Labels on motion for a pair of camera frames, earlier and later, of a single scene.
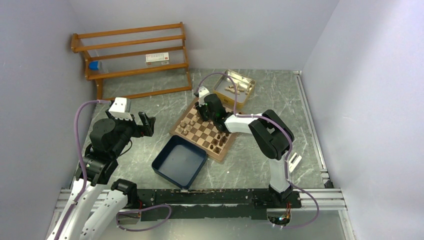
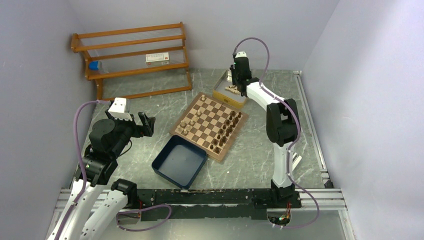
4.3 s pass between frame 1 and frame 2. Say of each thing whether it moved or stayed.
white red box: stayed
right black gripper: moved
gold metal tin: stayed
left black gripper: stayed
